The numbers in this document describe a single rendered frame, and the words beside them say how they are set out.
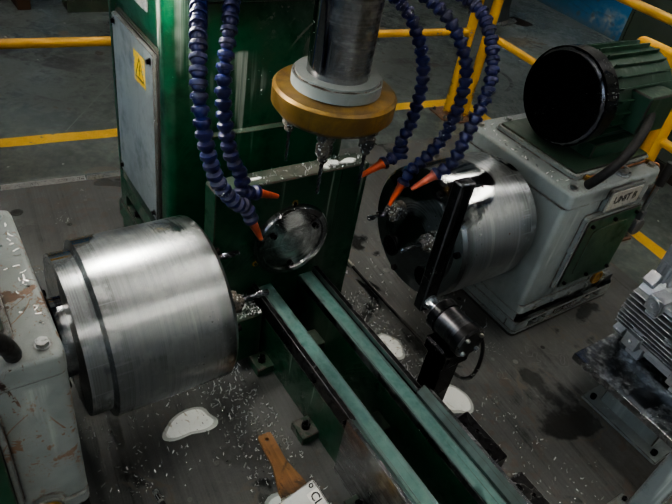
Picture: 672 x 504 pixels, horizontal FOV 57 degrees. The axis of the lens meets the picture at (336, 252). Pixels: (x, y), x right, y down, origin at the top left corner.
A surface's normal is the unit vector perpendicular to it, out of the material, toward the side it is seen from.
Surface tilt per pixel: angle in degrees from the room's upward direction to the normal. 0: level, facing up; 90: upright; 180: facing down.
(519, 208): 47
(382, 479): 90
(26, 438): 89
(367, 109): 0
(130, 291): 28
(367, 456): 90
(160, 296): 36
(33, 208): 0
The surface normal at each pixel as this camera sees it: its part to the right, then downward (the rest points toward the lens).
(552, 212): -0.83, 0.24
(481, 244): 0.56, 0.28
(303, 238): 0.54, 0.59
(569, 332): 0.15, -0.77
